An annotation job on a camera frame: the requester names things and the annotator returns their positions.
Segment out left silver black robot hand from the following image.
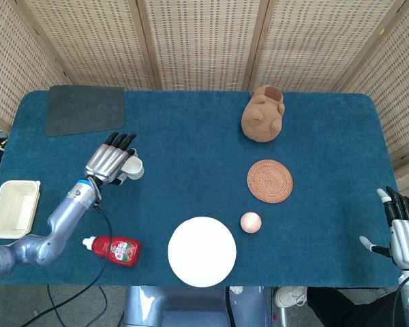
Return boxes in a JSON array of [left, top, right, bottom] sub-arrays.
[[85, 131, 139, 187]]

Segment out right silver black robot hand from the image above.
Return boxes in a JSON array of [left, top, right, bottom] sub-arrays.
[[359, 185, 409, 270]]

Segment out small white paper cup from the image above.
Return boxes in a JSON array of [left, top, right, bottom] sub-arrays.
[[121, 156, 145, 181]]

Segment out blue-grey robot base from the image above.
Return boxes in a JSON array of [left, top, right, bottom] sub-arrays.
[[121, 285, 271, 327]]

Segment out cream rectangular tray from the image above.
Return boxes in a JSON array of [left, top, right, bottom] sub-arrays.
[[0, 180, 42, 240]]

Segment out round woven coaster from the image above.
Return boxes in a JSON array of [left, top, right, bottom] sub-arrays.
[[247, 159, 294, 204]]

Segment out dark grey mat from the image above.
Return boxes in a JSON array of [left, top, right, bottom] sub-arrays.
[[46, 84, 125, 138]]

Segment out blue table cloth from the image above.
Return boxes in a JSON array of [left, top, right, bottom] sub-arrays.
[[0, 89, 400, 288]]

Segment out black trousers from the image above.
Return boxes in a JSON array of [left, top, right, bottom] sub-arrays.
[[305, 287, 402, 327]]

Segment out red ketchup bottle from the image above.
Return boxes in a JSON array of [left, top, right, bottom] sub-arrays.
[[82, 235, 142, 268]]

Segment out white shoe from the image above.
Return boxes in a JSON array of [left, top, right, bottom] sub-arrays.
[[275, 285, 309, 309]]

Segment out white paper plate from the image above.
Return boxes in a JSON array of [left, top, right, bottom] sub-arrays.
[[167, 216, 238, 288]]

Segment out peach-coloured ball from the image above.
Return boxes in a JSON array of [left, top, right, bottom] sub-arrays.
[[240, 211, 262, 234]]

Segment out brown plush toy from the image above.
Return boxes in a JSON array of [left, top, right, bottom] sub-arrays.
[[241, 85, 286, 143]]

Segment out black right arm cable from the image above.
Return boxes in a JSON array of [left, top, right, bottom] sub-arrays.
[[393, 270, 409, 327]]

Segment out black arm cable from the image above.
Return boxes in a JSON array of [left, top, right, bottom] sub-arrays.
[[393, 270, 409, 327], [22, 176, 114, 327]]

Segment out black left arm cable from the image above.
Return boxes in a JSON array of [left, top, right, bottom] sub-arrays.
[[22, 176, 114, 327]]

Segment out blue floor cable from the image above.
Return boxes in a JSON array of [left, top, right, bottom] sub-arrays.
[[46, 285, 108, 327]]

